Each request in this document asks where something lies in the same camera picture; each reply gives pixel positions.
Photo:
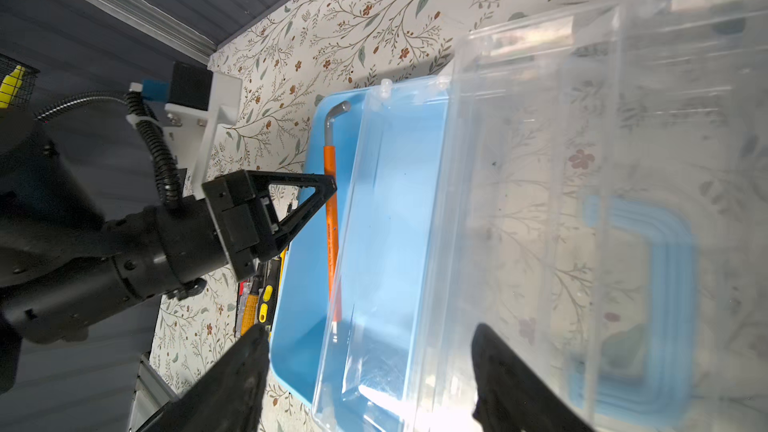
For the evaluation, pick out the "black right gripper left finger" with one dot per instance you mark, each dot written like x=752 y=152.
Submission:
x=229 y=397

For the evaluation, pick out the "orange hex key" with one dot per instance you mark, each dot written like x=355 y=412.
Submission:
x=332 y=222

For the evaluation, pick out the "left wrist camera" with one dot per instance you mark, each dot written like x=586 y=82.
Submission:
x=197 y=105

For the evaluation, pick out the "yellow black utility knife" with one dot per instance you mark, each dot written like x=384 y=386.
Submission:
x=258 y=296

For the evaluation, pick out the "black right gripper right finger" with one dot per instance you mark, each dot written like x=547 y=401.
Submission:
x=510 y=396

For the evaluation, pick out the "yellow marker in basket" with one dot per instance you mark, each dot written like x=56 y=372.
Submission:
x=11 y=87

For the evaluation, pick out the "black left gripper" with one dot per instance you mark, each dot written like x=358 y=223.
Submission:
x=82 y=277

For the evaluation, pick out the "black wire wall basket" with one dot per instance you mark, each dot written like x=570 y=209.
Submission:
x=8 y=64

